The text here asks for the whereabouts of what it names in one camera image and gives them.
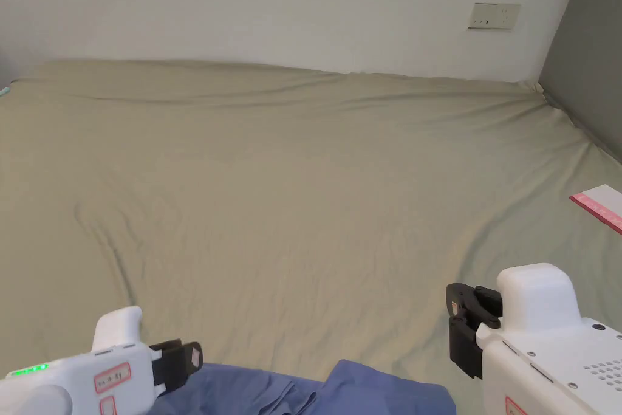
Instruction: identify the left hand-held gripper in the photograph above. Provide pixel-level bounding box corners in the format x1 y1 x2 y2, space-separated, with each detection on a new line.
0 306 204 415

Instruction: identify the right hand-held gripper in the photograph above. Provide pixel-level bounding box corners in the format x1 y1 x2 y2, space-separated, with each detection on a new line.
445 263 622 415

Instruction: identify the blue garment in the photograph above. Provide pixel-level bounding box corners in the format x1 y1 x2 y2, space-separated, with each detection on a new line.
145 358 457 415

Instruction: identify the white card with pink edge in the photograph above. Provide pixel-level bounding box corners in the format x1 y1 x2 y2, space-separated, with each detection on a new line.
569 183 622 235

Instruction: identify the bed with beige sheet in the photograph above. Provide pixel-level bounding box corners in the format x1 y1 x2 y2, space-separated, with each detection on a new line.
0 59 622 415

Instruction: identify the grey padded headboard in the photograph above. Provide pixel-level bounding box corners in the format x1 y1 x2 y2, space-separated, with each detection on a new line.
536 0 622 165

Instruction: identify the white wall socket plate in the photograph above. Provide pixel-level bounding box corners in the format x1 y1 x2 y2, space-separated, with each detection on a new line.
467 2 521 32

